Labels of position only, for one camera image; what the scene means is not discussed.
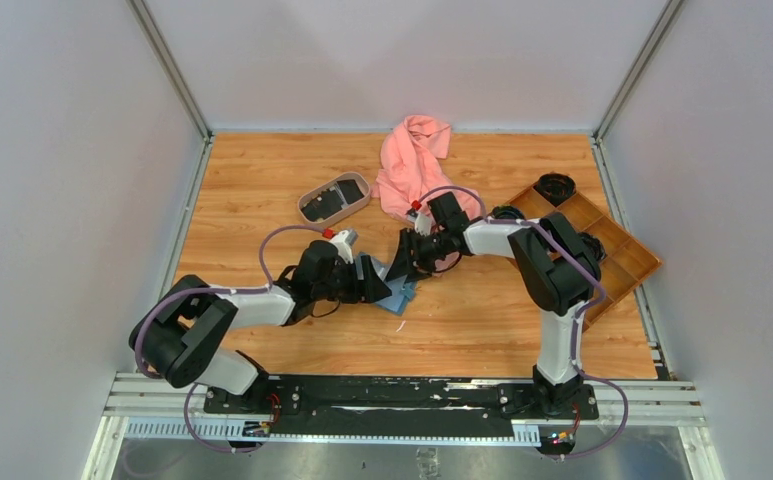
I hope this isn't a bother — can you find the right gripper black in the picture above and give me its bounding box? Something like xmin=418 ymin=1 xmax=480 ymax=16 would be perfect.
xmin=387 ymin=228 xmax=451 ymax=286

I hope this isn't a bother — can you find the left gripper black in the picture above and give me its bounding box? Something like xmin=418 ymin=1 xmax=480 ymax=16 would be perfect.
xmin=312 ymin=254 xmax=390 ymax=304

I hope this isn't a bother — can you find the blue leather card holder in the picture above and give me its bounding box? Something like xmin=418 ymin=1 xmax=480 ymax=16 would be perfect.
xmin=370 ymin=256 xmax=418 ymax=316

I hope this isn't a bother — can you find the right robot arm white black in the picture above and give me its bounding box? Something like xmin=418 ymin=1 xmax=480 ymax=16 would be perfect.
xmin=386 ymin=186 xmax=607 ymax=418

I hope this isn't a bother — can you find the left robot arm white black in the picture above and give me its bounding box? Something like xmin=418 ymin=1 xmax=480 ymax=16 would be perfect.
xmin=128 ymin=240 xmax=392 ymax=413

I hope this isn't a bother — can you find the black card left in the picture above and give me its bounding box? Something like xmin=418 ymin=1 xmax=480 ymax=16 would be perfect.
xmin=301 ymin=193 xmax=342 ymax=223

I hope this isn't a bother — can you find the black card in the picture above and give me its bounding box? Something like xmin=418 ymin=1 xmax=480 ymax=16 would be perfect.
xmin=301 ymin=193 xmax=342 ymax=223
xmin=336 ymin=179 xmax=367 ymax=208

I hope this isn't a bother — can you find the black card right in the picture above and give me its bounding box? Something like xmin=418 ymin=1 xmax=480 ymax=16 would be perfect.
xmin=336 ymin=179 xmax=367 ymax=208

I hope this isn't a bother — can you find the pink cloth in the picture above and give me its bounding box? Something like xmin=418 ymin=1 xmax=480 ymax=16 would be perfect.
xmin=372 ymin=115 xmax=452 ymax=224

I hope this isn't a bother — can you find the pink oval tray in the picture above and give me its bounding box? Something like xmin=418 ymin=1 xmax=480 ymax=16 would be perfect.
xmin=297 ymin=172 xmax=372 ymax=227

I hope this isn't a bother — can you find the wooden compartment tray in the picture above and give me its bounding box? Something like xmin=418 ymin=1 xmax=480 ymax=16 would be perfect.
xmin=503 ymin=181 xmax=662 ymax=329

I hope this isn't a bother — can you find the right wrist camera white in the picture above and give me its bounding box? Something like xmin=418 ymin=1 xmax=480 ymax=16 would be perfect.
xmin=406 ymin=207 xmax=435 ymax=236

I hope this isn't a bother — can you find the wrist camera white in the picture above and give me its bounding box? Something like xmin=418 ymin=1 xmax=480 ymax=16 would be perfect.
xmin=406 ymin=207 xmax=435 ymax=236
xmin=329 ymin=229 xmax=359 ymax=264

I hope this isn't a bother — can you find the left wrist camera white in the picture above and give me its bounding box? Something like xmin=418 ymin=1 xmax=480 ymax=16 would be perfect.
xmin=329 ymin=229 xmax=359 ymax=264

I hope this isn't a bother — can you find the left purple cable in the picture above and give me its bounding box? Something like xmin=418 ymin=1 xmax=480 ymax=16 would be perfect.
xmin=132 ymin=225 xmax=334 ymax=456

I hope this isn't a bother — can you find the purple cable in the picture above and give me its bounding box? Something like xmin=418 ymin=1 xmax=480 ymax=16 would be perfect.
xmin=409 ymin=185 xmax=631 ymax=461
xmin=132 ymin=225 xmax=334 ymax=456

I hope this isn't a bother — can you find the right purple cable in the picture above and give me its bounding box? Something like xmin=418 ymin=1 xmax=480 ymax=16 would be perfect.
xmin=409 ymin=185 xmax=631 ymax=461

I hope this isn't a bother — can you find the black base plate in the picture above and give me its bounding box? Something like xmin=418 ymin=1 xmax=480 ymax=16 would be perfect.
xmin=203 ymin=375 xmax=599 ymax=438

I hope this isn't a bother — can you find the aluminium rail frame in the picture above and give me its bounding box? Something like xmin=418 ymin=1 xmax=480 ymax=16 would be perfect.
xmin=83 ymin=373 xmax=721 ymax=479

